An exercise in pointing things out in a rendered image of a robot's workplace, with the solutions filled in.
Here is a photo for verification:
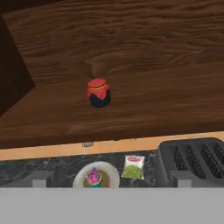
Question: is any dark grey toaster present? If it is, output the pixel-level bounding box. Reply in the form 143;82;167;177
154;137;224;188

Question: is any brown wooden cabinet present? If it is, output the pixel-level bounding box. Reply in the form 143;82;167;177
0;0;224;150

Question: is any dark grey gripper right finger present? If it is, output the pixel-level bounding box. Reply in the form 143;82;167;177
169;170;223;188

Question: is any bag of green peas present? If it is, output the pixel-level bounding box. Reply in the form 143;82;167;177
121;155;146;180

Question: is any jam jar with red lid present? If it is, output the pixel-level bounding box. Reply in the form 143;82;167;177
86;78;112;109

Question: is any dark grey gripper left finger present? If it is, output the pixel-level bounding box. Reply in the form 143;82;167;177
2;170;55;188

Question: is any white round plate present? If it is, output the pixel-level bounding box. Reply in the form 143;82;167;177
72;161;121;188

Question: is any pink frosted cupcake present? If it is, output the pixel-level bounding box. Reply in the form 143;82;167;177
86;166;103;188

